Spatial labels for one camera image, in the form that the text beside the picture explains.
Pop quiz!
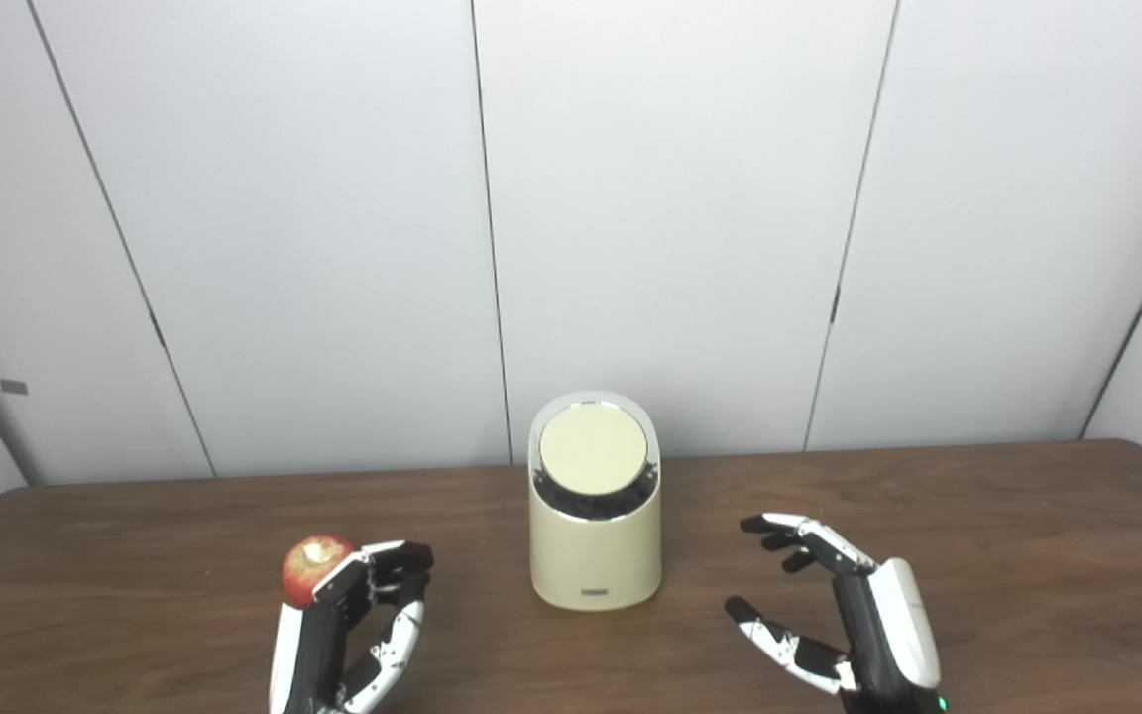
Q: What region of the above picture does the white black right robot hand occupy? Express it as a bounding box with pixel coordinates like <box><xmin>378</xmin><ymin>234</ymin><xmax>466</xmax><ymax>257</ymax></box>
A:
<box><xmin>726</xmin><ymin>513</ymin><xmax>949</xmax><ymax>714</ymax></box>

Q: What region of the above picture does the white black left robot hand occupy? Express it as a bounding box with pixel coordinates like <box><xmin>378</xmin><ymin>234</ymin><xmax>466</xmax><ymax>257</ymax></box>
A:
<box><xmin>269</xmin><ymin>540</ymin><xmax>435</xmax><ymax>714</ymax></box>

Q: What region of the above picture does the red apple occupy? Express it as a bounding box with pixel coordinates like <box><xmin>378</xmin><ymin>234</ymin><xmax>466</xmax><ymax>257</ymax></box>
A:
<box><xmin>282</xmin><ymin>536</ymin><xmax>357</xmax><ymax>609</ymax></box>

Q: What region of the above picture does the cream round bin lid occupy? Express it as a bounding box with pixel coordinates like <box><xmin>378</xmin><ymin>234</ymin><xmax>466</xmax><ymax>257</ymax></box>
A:
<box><xmin>539</xmin><ymin>402</ymin><xmax>648</xmax><ymax>494</ymax></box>

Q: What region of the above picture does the cream-colored cylindrical bin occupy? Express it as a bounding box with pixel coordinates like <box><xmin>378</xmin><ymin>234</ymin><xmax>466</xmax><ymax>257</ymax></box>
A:
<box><xmin>528</xmin><ymin>391</ymin><xmax>662</xmax><ymax>612</ymax></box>

